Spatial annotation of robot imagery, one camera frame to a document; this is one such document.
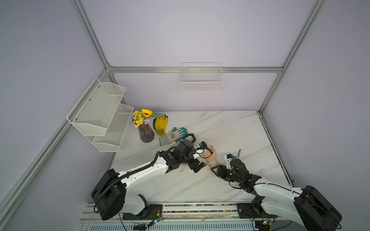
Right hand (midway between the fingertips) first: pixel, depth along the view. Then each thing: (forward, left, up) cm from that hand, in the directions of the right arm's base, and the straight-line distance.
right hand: (214, 172), depth 86 cm
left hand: (+4, +9, +11) cm, 15 cm away
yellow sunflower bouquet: (+24, +42, +25) cm, 55 cm away
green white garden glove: (+28, +26, 0) cm, 38 cm away
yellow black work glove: (+39, +37, +1) cm, 54 cm away
